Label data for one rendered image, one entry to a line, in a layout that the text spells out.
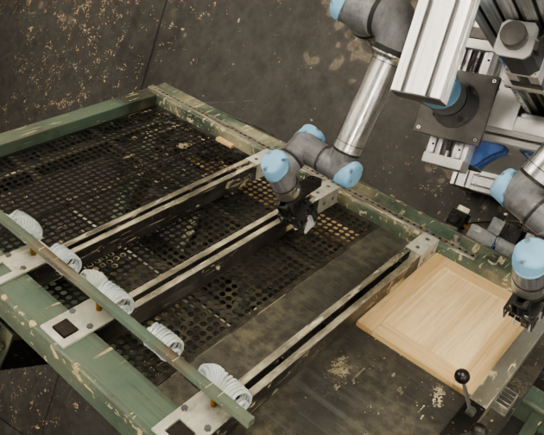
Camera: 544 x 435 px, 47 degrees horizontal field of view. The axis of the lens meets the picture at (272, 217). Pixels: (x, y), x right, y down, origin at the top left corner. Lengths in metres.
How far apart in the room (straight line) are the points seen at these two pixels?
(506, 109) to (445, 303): 0.66
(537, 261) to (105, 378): 0.98
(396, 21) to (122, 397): 1.08
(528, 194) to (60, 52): 3.99
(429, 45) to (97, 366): 1.03
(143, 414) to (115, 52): 3.36
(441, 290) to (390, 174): 1.29
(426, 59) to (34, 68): 4.24
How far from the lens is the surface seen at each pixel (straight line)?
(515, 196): 1.45
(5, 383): 5.05
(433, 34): 1.13
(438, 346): 1.90
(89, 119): 2.75
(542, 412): 1.94
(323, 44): 3.61
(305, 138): 1.70
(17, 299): 1.79
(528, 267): 1.37
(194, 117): 2.79
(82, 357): 1.62
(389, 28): 1.58
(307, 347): 1.70
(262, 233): 2.05
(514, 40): 1.59
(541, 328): 2.07
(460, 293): 2.10
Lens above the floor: 3.04
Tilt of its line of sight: 59 degrees down
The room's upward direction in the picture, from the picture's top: 80 degrees counter-clockwise
